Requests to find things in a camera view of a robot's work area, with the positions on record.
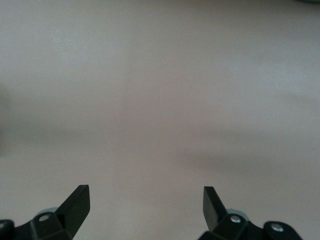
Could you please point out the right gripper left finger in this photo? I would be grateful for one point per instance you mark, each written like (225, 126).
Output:
(67, 220)

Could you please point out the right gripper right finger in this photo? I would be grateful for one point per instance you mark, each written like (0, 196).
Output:
(217, 222)

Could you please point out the brown table cover sheet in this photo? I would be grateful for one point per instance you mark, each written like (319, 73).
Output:
(160, 100)

